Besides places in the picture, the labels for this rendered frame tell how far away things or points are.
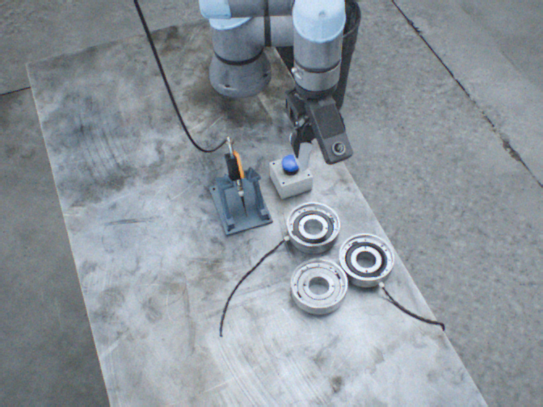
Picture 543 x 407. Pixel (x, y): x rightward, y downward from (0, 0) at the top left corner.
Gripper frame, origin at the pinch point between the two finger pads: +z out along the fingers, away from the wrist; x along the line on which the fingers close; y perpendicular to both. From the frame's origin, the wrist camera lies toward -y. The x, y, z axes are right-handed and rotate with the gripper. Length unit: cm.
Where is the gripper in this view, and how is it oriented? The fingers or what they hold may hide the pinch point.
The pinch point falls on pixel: (317, 165)
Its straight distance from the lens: 125.2
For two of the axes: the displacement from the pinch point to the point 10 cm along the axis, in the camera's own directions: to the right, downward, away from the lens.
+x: -9.3, 3.0, -2.0
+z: 0.2, 5.9, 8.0
